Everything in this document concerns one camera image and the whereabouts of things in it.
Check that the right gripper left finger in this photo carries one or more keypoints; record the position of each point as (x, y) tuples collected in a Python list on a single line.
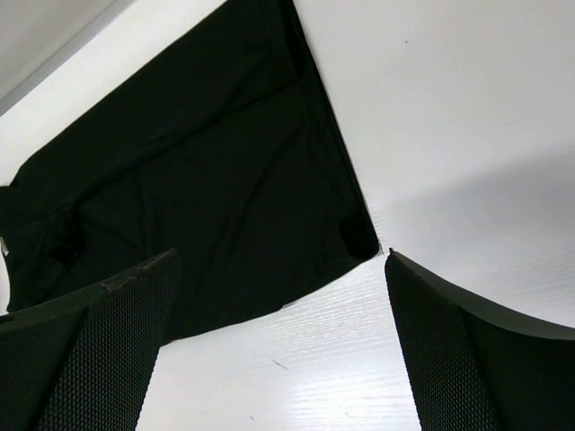
[(84, 361)]

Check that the black t shirt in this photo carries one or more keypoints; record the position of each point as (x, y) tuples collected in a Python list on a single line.
[(224, 148)]

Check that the aluminium table edge rail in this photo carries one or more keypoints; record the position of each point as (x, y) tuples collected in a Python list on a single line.
[(37, 37)]

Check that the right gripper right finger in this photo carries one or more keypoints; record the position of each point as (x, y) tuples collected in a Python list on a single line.
[(474, 364)]

